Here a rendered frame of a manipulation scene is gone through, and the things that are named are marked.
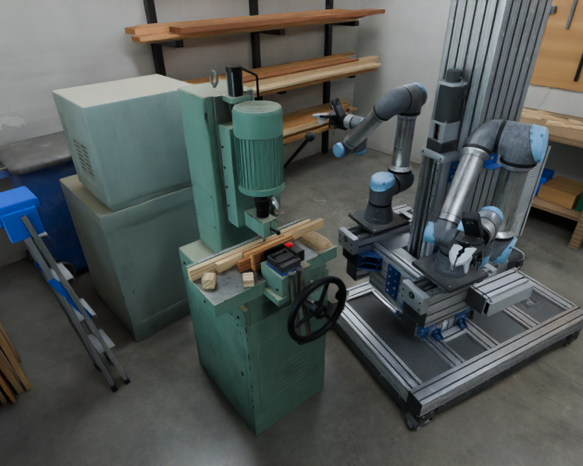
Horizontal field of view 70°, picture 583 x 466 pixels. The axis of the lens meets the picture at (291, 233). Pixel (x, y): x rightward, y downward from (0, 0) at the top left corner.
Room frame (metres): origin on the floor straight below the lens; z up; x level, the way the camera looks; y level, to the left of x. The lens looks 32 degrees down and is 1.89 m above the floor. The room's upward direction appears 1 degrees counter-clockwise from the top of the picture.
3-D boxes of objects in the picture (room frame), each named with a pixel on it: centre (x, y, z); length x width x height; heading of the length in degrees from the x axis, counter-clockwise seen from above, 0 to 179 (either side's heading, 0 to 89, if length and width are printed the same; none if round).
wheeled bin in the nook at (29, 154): (2.64, 1.64, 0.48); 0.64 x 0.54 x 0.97; 134
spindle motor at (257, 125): (1.45, 0.11, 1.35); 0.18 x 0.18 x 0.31
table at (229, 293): (1.34, 0.08, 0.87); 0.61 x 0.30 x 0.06; 128
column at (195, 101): (1.67, 0.29, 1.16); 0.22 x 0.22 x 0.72; 38
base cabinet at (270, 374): (1.54, 0.19, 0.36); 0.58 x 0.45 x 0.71; 38
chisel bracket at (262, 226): (1.46, 0.12, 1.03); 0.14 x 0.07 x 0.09; 38
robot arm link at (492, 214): (1.13, -0.62, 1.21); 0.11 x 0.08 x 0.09; 143
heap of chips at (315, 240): (1.51, -0.11, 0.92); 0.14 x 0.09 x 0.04; 38
